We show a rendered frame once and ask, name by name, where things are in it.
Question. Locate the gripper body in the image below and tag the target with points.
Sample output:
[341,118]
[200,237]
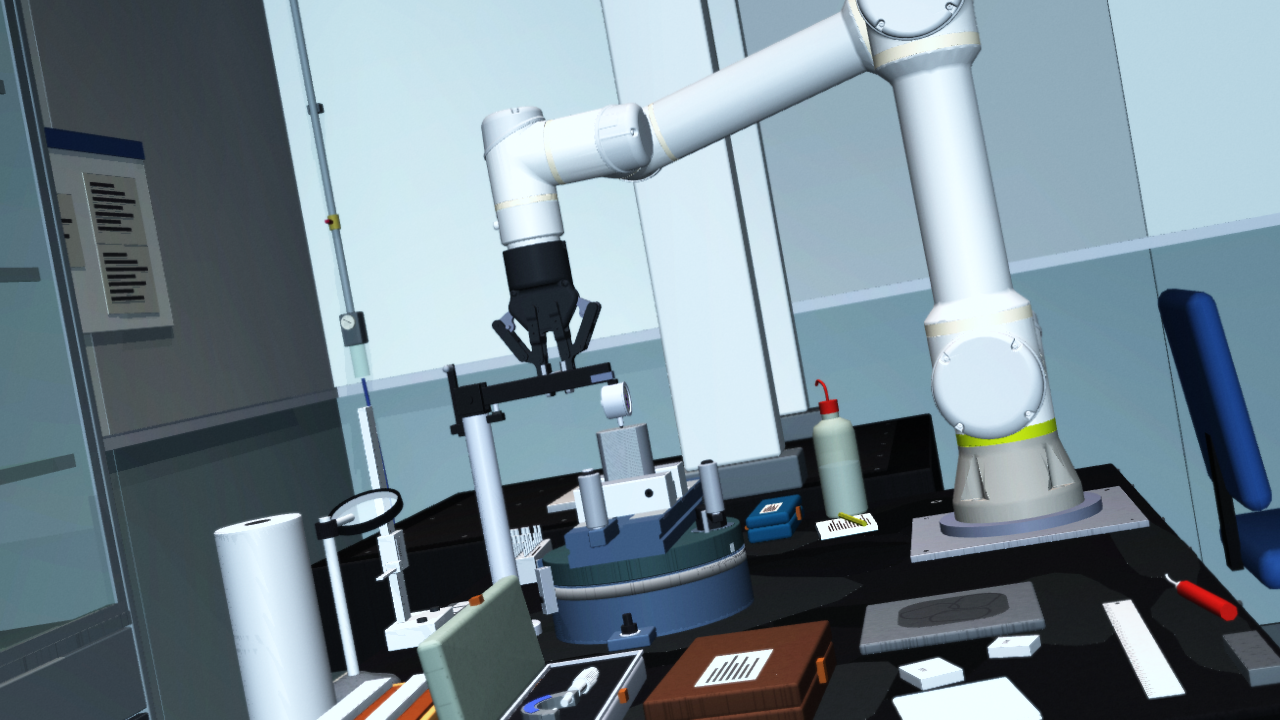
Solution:
[540,278]

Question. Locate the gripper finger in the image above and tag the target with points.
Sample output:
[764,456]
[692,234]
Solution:
[582,325]
[517,340]

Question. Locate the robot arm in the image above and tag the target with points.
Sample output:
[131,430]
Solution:
[930,180]

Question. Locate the white dial indicator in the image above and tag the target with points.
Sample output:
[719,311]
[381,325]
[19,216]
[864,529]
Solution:
[616,400]

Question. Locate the dial indicator stand grey column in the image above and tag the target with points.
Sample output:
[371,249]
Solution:
[490,490]

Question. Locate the white vise jaw block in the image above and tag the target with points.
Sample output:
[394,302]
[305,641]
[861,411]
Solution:
[645,493]

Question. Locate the blue swivel vise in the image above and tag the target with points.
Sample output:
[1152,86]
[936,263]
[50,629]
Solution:
[650,585]

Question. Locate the black lock knob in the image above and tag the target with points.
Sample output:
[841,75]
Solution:
[630,624]

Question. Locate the grey mat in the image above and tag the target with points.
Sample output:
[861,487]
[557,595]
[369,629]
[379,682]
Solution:
[1020,610]

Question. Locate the grey ribbed block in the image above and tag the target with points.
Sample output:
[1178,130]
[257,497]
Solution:
[625,450]

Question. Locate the white pin rack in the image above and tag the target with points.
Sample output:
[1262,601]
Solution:
[527,545]

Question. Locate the magnifier on stand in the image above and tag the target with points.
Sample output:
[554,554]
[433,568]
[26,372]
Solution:
[365,510]

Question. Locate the white height gauge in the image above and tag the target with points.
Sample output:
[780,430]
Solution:
[395,560]

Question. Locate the small blue box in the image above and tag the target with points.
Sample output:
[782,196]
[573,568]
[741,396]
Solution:
[774,518]

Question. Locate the grey wash bottle red spout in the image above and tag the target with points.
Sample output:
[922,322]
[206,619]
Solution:
[838,465]

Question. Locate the open green instrument case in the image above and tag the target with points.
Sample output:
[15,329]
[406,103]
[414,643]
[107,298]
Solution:
[480,655]

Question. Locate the white card with yellow pen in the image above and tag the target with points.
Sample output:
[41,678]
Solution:
[845,526]

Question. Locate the silver micrometer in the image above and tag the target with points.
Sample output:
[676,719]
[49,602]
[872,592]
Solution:
[570,690]

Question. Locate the white paper roll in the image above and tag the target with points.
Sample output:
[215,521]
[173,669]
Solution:
[272,620]

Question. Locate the orange and white books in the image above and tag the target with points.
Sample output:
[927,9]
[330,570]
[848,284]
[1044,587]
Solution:
[385,700]

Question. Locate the brown box with label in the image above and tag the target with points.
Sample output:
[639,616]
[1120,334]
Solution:
[740,675]

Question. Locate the grey notice board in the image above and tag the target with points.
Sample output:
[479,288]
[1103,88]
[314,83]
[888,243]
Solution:
[110,235]

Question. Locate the grey glass cabinet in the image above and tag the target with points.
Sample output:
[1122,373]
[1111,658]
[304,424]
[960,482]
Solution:
[50,400]

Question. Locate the small white block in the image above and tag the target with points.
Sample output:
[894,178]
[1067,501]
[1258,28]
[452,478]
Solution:
[930,673]
[1014,646]

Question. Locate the white flat plate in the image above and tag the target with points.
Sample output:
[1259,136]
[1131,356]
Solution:
[965,702]

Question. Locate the blue chair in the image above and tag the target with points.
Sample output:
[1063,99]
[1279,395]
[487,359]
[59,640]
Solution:
[1215,420]

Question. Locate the white ruler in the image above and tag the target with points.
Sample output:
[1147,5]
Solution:
[1144,650]

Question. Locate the grey wall pipe with gauge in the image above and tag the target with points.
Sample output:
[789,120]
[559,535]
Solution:
[335,220]

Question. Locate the grey flat base plate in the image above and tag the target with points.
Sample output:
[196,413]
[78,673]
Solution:
[1110,520]

